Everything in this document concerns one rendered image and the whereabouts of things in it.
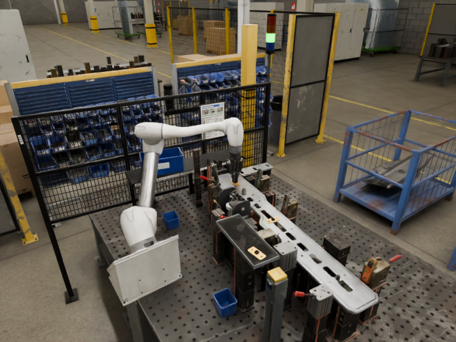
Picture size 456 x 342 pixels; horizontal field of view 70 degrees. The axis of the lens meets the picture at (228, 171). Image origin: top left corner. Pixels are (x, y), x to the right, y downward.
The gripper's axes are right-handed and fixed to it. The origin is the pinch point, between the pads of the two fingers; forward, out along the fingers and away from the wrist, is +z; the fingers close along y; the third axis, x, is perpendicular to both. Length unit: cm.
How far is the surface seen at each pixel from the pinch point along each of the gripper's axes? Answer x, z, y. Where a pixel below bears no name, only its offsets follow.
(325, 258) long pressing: 87, 6, -4
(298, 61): -197, -33, -213
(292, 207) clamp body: 43.2, 5.4, -17.5
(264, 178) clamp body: 7.9, 2.3, -20.0
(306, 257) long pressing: 81, 6, 4
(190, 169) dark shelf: -33.6, 3.7, 20.1
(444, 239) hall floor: 49, 106, -218
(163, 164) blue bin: -35, -4, 40
